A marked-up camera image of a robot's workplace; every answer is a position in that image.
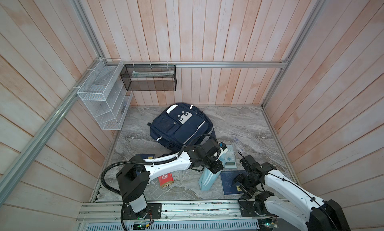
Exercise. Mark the navy blue student backpack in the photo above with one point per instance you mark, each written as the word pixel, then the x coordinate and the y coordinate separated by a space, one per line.
pixel 181 124

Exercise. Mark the horizontal aluminium wall rail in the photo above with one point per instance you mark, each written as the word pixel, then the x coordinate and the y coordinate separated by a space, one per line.
pixel 209 64

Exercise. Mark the light green calculator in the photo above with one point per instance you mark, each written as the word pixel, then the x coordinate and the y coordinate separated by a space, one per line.
pixel 230 158

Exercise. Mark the red rectangular box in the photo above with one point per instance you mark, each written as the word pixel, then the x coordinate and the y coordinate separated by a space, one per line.
pixel 166 180

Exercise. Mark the black mesh wall basket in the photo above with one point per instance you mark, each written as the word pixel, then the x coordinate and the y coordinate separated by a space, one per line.
pixel 149 77

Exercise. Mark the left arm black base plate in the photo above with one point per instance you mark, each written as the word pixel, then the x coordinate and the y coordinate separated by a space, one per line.
pixel 152 211

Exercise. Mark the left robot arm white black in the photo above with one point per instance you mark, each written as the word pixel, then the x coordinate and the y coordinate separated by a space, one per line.
pixel 137 173

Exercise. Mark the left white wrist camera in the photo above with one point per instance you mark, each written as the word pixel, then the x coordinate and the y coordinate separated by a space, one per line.
pixel 223 148

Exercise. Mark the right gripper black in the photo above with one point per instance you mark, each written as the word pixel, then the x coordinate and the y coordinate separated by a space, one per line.
pixel 246 190

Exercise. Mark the blue book yellow spine label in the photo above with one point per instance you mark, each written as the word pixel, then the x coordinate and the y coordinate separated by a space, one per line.
pixel 146 156

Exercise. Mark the blue book yellow front label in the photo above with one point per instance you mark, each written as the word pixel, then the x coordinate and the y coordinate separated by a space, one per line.
pixel 229 187

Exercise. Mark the aluminium front rail frame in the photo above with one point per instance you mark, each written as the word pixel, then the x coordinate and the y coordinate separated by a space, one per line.
pixel 204 210

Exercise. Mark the white wire mesh shelf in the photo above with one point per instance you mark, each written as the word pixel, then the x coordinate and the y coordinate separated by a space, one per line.
pixel 105 95

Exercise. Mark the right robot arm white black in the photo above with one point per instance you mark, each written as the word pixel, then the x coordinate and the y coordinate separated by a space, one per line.
pixel 270 193

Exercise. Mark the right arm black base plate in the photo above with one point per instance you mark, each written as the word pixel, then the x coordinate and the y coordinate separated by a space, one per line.
pixel 254 209

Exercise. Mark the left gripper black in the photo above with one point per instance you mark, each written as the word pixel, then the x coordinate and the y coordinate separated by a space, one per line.
pixel 215 169

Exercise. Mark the light blue pencil pouch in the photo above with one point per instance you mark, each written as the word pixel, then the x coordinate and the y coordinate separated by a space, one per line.
pixel 207 179

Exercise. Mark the clear plastic small case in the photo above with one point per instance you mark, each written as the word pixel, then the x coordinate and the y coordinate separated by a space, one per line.
pixel 238 145

